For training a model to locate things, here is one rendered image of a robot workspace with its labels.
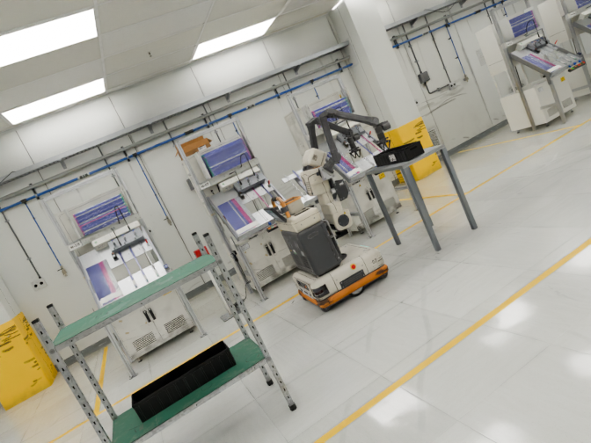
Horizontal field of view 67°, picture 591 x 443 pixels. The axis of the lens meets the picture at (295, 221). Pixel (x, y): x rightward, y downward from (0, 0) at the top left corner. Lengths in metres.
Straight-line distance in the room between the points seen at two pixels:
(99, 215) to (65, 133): 1.93
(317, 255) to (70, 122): 4.13
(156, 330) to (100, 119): 3.05
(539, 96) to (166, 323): 6.03
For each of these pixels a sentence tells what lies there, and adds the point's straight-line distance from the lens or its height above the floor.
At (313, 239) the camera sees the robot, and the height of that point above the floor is 0.59.
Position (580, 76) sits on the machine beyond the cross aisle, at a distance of 9.03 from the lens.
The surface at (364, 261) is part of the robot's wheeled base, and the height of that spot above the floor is 0.23.
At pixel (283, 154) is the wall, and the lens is 6.94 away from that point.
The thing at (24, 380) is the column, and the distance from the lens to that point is 6.27.
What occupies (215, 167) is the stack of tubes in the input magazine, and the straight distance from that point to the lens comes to 5.08.
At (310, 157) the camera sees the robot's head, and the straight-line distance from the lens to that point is 3.75.
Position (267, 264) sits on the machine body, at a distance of 5.06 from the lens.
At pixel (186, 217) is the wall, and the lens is 6.51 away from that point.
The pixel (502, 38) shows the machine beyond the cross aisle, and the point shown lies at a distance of 7.75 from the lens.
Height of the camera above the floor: 1.31
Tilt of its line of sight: 9 degrees down
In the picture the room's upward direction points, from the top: 25 degrees counter-clockwise
